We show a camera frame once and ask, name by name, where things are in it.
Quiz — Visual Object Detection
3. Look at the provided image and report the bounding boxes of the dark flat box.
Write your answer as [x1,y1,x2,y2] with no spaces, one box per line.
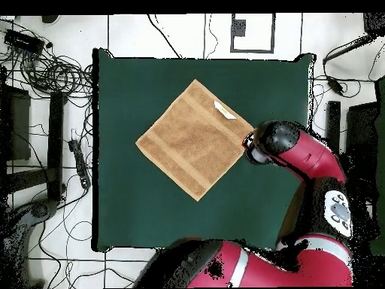
[0,84,32,162]

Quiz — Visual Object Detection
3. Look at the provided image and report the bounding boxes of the black stand frame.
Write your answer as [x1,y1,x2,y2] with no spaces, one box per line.
[5,91,65,203]

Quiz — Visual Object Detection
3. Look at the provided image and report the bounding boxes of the thin black floor cable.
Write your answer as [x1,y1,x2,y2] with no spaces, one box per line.
[204,13,220,59]

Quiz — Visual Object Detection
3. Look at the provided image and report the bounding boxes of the dark flat panel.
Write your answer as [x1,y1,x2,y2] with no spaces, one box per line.
[344,102,380,181]

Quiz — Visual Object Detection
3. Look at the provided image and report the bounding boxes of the black network switch box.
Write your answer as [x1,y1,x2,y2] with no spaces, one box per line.
[3,28,46,55]

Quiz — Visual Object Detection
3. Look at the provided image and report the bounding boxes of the dark green table cloth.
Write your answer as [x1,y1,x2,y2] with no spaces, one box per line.
[91,47,317,253]

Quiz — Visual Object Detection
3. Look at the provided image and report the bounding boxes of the black power adapter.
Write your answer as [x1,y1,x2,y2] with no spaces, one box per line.
[326,75,346,95]

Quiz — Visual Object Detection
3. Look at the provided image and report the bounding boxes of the black power strip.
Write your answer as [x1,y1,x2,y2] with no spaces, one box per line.
[67,138,92,190]

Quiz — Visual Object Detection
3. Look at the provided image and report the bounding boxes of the black rod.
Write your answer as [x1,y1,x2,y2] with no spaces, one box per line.
[322,34,377,65]

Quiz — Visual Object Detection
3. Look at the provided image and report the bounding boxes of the black stand post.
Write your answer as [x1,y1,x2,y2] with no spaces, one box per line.
[326,100,342,151]

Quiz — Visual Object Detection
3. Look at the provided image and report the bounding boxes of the black corner box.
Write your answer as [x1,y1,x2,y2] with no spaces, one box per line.
[362,12,385,37]

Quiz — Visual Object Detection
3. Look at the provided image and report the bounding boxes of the dark grey curved stand base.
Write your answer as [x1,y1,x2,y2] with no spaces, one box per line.
[0,198,59,288]

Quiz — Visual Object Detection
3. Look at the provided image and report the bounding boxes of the black tangled cable bundle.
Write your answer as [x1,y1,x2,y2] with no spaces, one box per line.
[0,17,94,100]

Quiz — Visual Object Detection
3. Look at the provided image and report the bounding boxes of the tan terry cloth towel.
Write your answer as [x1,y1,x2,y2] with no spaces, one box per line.
[135,78,255,202]

